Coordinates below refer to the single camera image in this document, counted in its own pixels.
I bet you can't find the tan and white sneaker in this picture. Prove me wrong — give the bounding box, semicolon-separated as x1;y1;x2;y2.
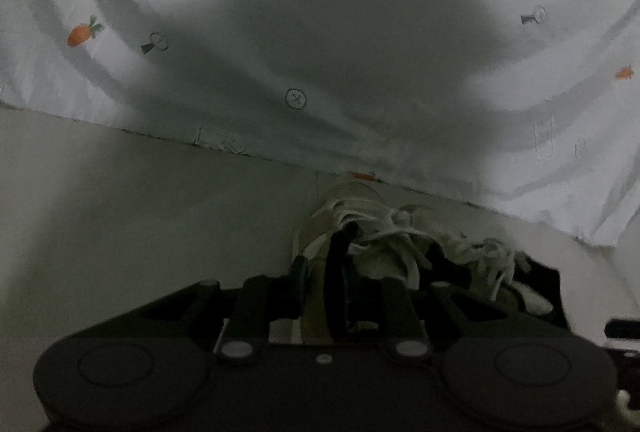
395;205;563;328
290;181;431;345

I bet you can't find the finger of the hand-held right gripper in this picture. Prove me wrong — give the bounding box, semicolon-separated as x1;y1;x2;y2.
604;319;640;353

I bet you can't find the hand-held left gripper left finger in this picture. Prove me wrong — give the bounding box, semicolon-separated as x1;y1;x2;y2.
65;255;311;365

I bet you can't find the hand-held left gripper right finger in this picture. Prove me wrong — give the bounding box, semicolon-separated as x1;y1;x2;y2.
381;279;577;365

